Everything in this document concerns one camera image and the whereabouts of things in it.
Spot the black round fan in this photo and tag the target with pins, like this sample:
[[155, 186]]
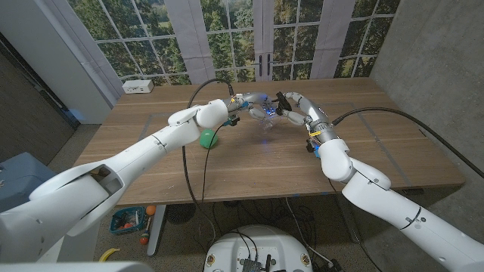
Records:
[[181, 213]]

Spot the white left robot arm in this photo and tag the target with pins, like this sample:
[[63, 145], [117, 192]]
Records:
[[113, 174]]

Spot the blue storage bin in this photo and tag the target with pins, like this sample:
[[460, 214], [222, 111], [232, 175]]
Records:
[[19, 177]]

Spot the black spray top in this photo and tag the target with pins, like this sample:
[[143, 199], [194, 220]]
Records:
[[283, 104]]

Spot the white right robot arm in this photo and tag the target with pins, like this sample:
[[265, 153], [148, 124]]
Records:
[[389, 206]]

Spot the colourful toy maraca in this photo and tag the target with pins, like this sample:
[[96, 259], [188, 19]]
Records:
[[144, 236]]

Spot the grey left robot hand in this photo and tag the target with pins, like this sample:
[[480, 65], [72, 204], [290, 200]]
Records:
[[251, 98]]

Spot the yellow toy banana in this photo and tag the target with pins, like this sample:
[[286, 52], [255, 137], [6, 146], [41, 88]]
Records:
[[107, 254]]

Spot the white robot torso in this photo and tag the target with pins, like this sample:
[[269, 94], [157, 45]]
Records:
[[261, 245]]

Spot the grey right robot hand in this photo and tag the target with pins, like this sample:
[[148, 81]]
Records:
[[315, 113]]

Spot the white power strip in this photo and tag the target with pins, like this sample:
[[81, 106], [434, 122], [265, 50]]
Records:
[[137, 86]]

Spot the green ball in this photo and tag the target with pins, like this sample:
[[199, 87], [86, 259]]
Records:
[[208, 140]]

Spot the orange toy ball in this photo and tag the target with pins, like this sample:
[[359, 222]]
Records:
[[151, 210]]

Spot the teal toy basket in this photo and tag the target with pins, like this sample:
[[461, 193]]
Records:
[[126, 221]]

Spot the clear plastic spray bottle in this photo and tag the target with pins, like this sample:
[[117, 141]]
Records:
[[269, 122]]

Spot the printed window backdrop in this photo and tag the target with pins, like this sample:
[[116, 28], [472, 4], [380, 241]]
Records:
[[234, 38]]

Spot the white table leg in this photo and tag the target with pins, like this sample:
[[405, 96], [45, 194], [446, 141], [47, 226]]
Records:
[[156, 230]]

